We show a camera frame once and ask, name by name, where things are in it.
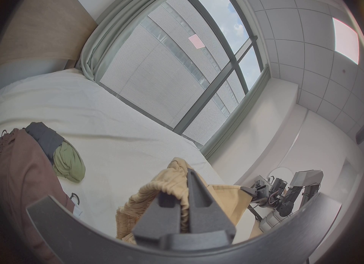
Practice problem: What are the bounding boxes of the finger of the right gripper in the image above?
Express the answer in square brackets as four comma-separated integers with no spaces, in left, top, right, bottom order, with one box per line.
[240,186,258,202]

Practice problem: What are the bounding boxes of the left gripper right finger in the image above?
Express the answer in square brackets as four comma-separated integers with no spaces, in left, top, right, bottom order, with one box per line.
[185,168,237,243]

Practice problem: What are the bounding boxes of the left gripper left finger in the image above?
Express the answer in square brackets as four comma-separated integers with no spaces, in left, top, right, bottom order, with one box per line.
[132,190,182,245]

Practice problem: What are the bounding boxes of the tan shorts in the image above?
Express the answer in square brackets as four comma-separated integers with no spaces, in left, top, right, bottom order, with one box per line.
[115,157,264,241]

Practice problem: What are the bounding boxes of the bed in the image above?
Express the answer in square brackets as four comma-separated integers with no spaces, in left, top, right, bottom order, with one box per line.
[0,0,238,247]

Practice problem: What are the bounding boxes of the green garment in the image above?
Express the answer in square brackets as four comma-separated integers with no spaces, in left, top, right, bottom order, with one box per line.
[53,140,86,183]

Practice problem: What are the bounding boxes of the brown garment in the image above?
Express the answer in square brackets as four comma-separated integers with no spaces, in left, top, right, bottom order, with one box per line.
[0,128,81,259]

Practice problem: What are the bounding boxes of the black garment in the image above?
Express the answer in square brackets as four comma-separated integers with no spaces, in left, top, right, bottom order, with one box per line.
[25,122,64,161]

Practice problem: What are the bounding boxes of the window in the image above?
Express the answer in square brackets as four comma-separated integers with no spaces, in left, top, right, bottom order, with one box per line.
[98,0,271,150]

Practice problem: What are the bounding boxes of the ceiling light panel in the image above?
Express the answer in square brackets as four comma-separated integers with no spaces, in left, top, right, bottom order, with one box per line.
[332,17,360,65]

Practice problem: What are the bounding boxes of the grey-green curtain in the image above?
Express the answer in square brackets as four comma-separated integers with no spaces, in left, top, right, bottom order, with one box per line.
[77,0,225,83]

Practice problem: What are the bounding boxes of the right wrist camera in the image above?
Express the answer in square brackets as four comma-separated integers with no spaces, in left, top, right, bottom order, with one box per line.
[254,180,270,196]

